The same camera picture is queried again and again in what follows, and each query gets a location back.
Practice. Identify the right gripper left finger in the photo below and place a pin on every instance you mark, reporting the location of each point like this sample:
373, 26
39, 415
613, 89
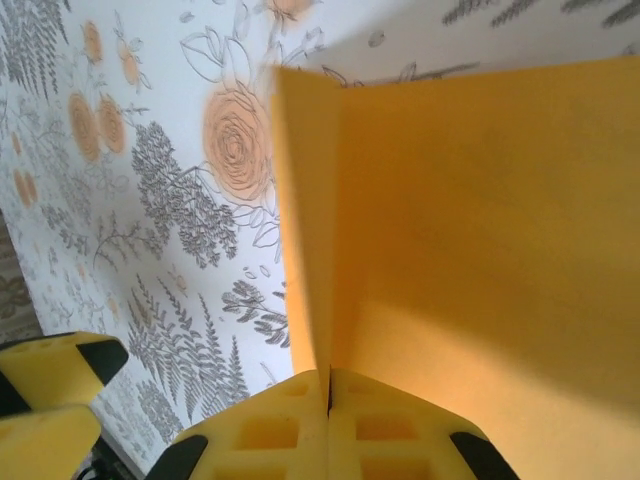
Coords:
270, 435

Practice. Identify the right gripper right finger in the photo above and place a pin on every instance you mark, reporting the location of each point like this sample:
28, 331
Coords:
390, 435

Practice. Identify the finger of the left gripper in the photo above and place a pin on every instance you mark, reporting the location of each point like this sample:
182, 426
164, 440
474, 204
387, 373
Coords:
55, 370
45, 440

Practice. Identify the floral patterned table cover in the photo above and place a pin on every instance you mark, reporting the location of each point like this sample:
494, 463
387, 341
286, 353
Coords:
150, 100

